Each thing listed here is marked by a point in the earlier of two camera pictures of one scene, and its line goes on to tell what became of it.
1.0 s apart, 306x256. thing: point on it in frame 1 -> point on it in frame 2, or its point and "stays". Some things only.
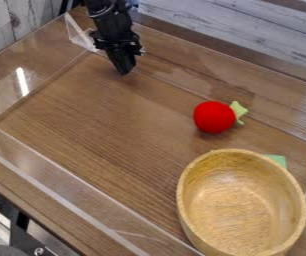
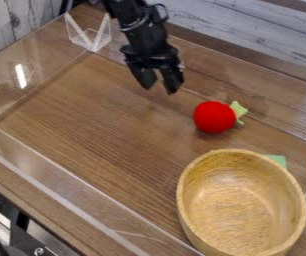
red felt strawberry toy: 216,117 stays
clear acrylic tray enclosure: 91,142 stays
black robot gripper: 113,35 -> 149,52
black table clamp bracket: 21,238 stays
